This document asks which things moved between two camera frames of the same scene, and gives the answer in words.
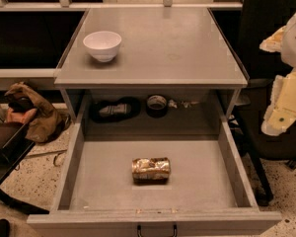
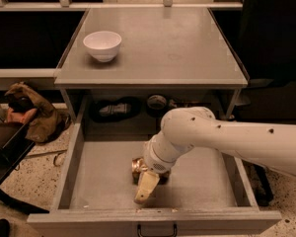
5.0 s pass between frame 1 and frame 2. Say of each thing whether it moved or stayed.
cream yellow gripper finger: moved
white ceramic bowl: stayed
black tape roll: stayed
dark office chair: stayed
